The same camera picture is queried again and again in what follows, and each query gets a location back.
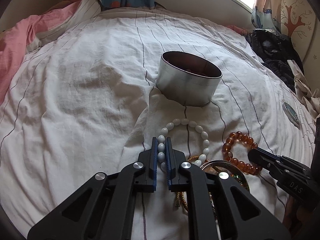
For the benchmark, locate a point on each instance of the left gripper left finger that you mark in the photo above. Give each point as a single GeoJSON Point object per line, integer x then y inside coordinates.
{"type": "Point", "coordinates": [147, 181]}

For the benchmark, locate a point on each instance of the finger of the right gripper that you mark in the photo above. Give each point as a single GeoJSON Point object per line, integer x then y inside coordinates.
{"type": "Point", "coordinates": [264, 159]}

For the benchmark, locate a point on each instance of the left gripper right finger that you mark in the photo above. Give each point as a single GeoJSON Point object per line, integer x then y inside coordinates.
{"type": "Point", "coordinates": [173, 159]}

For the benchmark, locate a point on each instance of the wide silver patterned bangle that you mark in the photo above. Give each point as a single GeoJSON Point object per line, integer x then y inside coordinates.
{"type": "Point", "coordinates": [217, 166]}

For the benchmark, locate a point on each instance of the round tin lid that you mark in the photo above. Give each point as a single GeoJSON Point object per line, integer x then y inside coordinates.
{"type": "Point", "coordinates": [291, 114]}

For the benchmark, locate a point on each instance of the beige cloth bag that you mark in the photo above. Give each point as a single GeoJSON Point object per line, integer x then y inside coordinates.
{"type": "Point", "coordinates": [303, 91]}

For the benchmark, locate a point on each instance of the white striped bed sheet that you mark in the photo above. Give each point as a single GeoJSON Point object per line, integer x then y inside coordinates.
{"type": "Point", "coordinates": [87, 102]}

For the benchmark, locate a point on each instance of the round silver metal tin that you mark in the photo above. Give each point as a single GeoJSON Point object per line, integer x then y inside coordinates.
{"type": "Point", "coordinates": [187, 78]}

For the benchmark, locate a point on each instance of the black clothing pile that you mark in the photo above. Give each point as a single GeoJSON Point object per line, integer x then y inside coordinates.
{"type": "Point", "coordinates": [275, 50]}

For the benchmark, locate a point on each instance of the right side whale curtain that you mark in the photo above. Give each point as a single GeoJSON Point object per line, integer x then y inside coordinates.
{"type": "Point", "coordinates": [266, 15]}

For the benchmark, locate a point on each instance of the pink blanket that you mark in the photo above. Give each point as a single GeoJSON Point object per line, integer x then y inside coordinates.
{"type": "Point", "coordinates": [28, 35]}

